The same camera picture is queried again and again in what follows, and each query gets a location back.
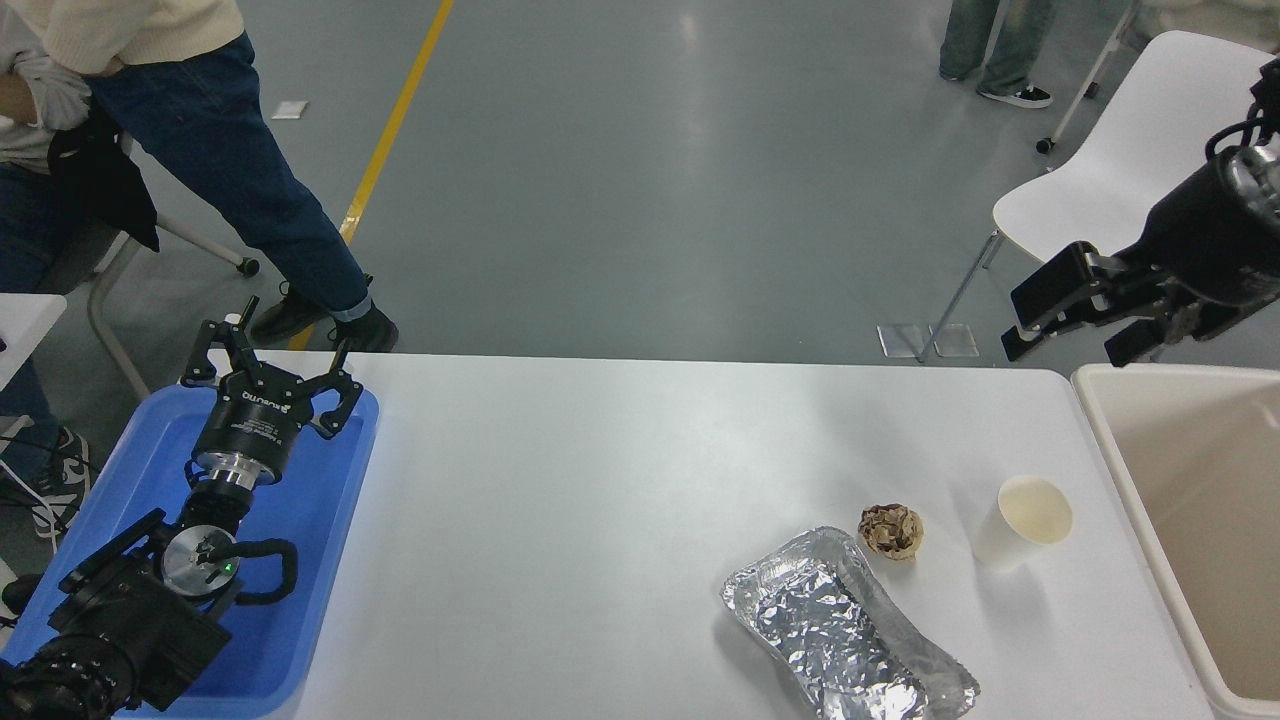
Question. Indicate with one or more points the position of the large pale bin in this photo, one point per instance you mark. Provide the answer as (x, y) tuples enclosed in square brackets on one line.
[(1200, 480)]

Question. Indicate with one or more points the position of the clear floor plates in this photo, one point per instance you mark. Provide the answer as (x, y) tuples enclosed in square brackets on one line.
[(900, 340)]

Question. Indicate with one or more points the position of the walking person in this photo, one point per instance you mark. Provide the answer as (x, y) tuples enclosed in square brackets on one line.
[(1000, 40)]

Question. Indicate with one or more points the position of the white paper cup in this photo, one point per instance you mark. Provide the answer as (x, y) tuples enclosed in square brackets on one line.
[(1015, 530)]

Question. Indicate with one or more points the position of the small white side table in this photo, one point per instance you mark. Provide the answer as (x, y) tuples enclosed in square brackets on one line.
[(25, 320)]

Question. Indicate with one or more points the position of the seated person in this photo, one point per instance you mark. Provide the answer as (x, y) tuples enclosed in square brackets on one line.
[(20, 200)]

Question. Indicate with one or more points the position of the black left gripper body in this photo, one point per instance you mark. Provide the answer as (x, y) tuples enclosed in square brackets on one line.
[(250, 425)]

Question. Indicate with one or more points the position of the white plastic chair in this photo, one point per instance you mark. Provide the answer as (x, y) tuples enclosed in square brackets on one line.
[(1130, 150)]

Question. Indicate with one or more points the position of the grey metal chair frame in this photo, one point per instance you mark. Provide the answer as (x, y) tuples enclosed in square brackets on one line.
[(105, 300)]

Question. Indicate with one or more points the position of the crumpled tan paper ball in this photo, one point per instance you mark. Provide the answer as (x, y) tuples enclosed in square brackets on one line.
[(890, 530)]

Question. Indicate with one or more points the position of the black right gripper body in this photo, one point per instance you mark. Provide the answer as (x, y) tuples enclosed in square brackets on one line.
[(1210, 250)]

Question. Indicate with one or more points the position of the standing person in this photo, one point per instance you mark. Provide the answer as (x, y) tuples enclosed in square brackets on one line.
[(220, 150)]

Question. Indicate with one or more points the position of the crumpled foil tray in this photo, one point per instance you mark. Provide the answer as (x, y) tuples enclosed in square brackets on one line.
[(840, 630)]

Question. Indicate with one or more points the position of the chair leg with caster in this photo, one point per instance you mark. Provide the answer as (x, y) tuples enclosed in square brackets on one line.
[(1085, 85)]

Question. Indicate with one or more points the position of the white paper scrap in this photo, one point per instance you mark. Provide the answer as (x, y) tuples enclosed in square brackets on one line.
[(288, 110)]

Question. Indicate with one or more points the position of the blue plastic tray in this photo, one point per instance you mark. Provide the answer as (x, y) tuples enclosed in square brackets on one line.
[(300, 520)]

